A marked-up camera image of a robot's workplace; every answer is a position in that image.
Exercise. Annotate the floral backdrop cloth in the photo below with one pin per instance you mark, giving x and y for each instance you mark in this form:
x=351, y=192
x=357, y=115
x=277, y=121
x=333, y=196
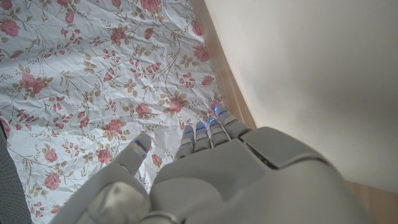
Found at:
x=77, y=77

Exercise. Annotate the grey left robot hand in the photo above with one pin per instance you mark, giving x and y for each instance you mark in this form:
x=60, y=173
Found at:
x=248, y=186

